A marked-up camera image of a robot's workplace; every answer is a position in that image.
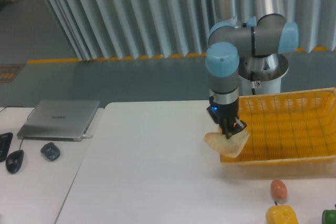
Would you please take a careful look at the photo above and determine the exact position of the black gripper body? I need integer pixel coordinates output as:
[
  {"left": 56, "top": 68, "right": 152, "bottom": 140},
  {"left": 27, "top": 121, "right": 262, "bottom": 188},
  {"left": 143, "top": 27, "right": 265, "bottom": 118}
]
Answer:
[{"left": 207, "top": 96, "right": 239, "bottom": 125}]

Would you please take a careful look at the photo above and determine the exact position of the triangular toasted bread slice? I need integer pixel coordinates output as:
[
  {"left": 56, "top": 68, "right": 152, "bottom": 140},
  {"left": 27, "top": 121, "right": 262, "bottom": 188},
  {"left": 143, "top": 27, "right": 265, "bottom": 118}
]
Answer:
[{"left": 204, "top": 130, "right": 250, "bottom": 158}]

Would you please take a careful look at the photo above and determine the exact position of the black computer mouse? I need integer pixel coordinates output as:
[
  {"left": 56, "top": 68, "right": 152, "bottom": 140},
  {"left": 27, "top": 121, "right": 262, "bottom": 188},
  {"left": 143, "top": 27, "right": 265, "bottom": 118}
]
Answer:
[{"left": 5, "top": 150, "right": 24, "bottom": 174}]

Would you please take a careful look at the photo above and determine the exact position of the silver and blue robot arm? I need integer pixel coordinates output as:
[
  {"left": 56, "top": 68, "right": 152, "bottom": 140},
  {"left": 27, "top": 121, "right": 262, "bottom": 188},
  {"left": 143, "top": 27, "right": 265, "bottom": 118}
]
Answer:
[{"left": 205, "top": 0, "right": 299, "bottom": 138}]

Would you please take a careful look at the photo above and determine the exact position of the yellow wicker basket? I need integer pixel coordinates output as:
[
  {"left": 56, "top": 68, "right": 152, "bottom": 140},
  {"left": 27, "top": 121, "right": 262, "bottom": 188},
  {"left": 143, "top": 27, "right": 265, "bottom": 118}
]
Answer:
[{"left": 220, "top": 88, "right": 335, "bottom": 166}]

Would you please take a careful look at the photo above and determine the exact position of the brown egg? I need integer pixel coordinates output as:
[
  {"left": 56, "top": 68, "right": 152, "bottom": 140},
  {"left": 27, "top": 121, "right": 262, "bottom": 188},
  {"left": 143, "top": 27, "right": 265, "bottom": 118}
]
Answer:
[{"left": 270, "top": 180, "right": 288, "bottom": 200}]

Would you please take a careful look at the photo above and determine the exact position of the yellow bell pepper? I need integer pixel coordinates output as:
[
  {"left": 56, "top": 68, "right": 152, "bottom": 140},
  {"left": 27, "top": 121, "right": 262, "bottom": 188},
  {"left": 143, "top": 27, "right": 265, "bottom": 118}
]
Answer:
[{"left": 265, "top": 204, "right": 298, "bottom": 224}]

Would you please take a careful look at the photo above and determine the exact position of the green bell pepper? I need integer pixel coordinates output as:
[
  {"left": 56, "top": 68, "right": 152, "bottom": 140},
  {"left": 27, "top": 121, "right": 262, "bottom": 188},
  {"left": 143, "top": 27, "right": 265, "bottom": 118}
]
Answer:
[{"left": 321, "top": 209, "right": 336, "bottom": 224}]

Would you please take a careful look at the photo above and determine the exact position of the silver laptop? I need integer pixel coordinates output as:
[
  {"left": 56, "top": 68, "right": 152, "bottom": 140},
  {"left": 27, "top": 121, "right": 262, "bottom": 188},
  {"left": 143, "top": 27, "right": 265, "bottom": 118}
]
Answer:
[{"left": 17, "top": 100, "right": 100, "bottom": 141}]

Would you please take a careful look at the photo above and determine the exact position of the black earbud case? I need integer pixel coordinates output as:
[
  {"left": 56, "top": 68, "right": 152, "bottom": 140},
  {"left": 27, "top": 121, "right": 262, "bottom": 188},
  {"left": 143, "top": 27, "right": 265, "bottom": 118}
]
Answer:
[{"left": 40, "top": 142, "right": 60, "bottom": 162}]

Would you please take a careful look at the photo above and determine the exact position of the black keyboard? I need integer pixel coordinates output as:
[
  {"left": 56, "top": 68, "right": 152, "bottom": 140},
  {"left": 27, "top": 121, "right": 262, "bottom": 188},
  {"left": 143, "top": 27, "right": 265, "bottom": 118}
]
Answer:
[{"left": 0, "top": 132, "right": 13, "bottom": 162}]

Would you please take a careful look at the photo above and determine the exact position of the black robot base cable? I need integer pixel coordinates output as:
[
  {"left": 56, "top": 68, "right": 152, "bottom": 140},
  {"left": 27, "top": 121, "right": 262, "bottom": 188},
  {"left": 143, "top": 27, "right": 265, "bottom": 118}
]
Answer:
[{"left": 249, "top": 70, "right": 257, "bottom": 96}]

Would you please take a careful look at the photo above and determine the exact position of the black mouse cable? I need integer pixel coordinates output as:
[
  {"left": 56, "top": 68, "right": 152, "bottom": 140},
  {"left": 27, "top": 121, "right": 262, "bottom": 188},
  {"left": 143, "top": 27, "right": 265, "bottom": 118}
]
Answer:
[{"left": 0, "top": 105, "right": 37, "bottom": 151}]

